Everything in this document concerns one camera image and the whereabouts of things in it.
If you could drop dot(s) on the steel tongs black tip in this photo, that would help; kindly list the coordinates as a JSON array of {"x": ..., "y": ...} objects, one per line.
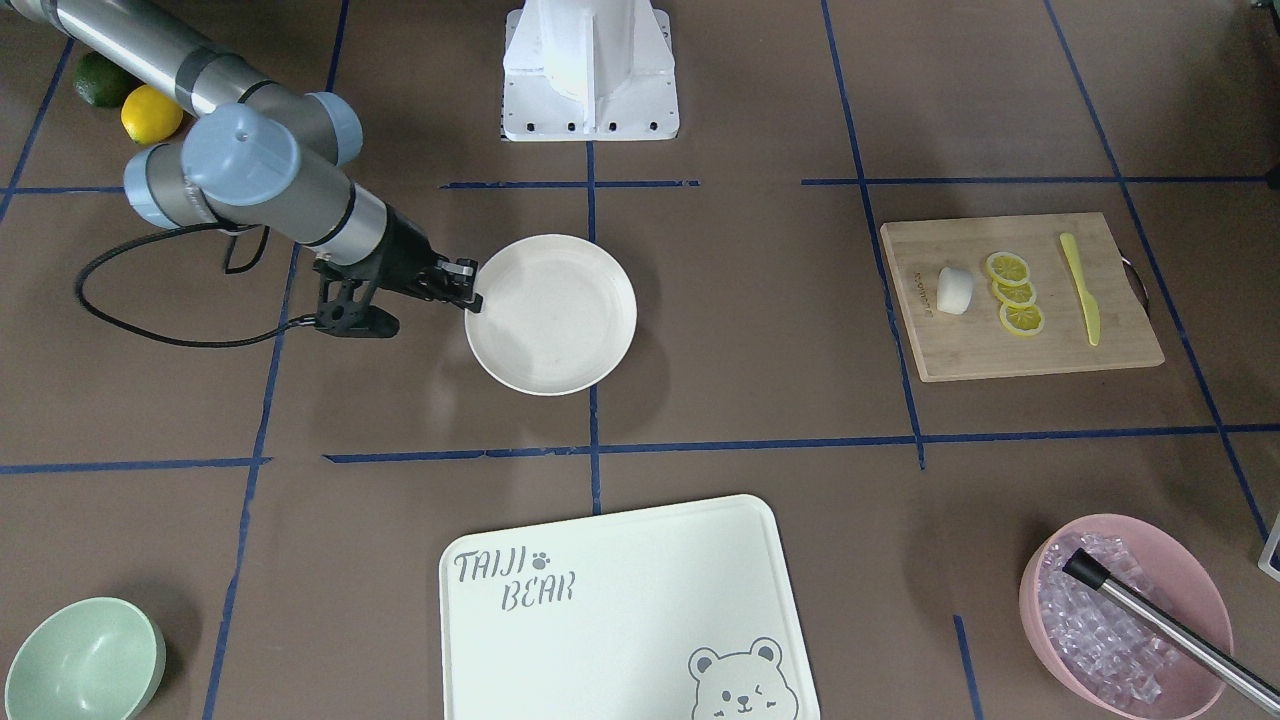
[{"x": 1089, "y": 571}]

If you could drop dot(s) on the green bowl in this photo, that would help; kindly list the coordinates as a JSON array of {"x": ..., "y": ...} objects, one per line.
[{"x": 100, "y": 658}]

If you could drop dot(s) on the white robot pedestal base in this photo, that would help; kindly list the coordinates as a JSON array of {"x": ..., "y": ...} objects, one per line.
[{"x": 589, "y": 71}]

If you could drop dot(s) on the white bun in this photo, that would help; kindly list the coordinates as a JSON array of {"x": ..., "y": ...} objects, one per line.
[{"x": 955, "y": 290}]

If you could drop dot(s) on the pink bowl with ice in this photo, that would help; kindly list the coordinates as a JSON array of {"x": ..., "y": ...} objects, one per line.
[{"x": 1097, "y": 650}]

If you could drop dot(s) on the yellow plastic knife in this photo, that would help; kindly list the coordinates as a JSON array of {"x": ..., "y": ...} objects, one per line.
[{"x": 1090, "y": 308}]

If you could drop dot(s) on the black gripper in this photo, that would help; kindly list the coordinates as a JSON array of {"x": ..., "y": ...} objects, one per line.
[{"x": 404, "y": 247}]

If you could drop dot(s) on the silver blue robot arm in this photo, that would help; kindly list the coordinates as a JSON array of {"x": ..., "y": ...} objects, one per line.
[{"x": 259, "y": 155}]

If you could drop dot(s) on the yellow lemon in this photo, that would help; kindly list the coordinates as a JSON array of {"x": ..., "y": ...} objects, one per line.
[{"x": 149, "y": 117}]

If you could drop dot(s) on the white round plate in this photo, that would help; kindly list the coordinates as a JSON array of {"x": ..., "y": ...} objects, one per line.
[{"x": 559, "y": 314}]

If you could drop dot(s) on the green avocado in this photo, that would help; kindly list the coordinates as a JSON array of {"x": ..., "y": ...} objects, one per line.
[{"x": 101, "y": 83}]

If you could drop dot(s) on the lemon slice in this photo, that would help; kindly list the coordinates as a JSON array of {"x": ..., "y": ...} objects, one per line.
[
  {"x": 1015, "y": 295},
  {"x": 1021, "y": 320},
  {"x": 1007, "y": 269}
]

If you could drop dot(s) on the bamboo cutting board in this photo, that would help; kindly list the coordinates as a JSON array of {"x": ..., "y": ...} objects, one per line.
[{"x": 974, "y": 346}]

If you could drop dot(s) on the cream bear tray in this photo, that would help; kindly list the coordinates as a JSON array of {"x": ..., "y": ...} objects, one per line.
[{"x": 683, "y": 611}]

